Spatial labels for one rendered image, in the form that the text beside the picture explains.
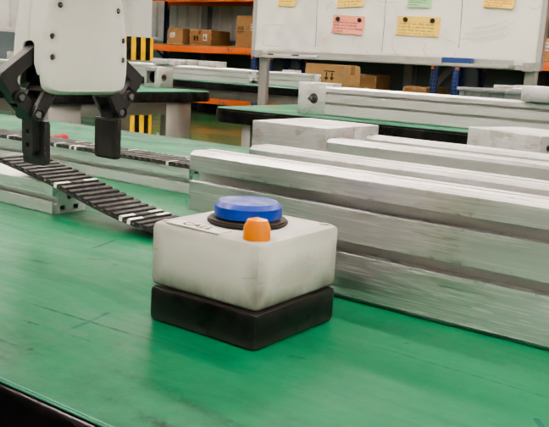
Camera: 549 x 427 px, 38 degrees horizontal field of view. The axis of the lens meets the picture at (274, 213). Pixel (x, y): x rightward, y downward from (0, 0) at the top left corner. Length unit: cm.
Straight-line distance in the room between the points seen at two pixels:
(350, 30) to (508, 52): 78
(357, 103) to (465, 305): 190
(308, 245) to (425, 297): 9
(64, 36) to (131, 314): 32
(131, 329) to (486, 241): 21
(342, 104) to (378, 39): 143
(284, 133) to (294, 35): 328
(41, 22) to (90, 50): 5
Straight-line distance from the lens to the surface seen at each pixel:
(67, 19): 74
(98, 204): 73
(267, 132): 80
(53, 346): 44
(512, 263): 48
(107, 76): 77
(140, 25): 877
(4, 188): 85
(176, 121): 363
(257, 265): 42
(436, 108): 227
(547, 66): 1034
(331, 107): 242
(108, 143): 80
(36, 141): 74
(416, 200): 50
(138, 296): 53
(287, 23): 409
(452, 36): 365
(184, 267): 45
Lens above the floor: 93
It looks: 11 degrees down
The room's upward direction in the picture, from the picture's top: 3 degrees clockwise
